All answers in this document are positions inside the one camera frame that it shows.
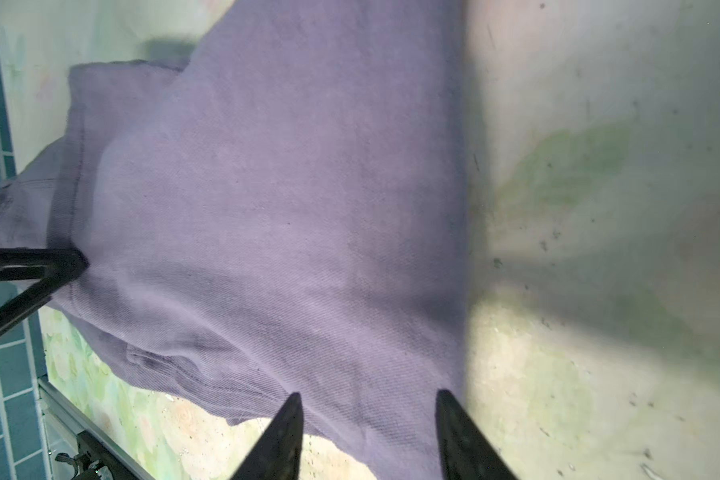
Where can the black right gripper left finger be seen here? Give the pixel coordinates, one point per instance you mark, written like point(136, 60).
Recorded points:
point(277, 453)

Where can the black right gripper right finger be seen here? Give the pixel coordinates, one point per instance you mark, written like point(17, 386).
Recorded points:
point(465, 453)

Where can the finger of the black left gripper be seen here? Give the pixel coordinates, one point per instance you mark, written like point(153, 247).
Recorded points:
point(28, 302)
point(22, 264)

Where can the purple trousers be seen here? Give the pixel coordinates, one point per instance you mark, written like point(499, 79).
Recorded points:
point(283, 211)

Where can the aluminium front mounting rail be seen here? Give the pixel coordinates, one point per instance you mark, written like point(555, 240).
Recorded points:
point(76, 447)

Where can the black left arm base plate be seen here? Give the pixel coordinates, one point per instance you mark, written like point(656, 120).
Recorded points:
point(94, 461)

